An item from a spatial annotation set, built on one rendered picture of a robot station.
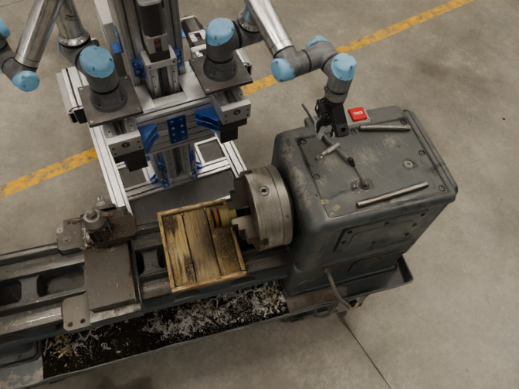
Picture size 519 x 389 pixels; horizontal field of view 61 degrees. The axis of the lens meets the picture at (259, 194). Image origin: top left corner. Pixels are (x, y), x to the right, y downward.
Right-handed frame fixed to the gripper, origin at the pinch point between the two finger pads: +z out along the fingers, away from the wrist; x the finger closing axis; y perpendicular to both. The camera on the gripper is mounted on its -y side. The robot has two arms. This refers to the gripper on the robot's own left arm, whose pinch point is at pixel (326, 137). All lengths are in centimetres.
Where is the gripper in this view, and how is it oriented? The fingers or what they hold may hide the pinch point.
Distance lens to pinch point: 166.1
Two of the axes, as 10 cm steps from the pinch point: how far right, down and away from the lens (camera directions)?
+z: -0.6, 5.1, 8.6
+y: -2.7, -8.4, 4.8
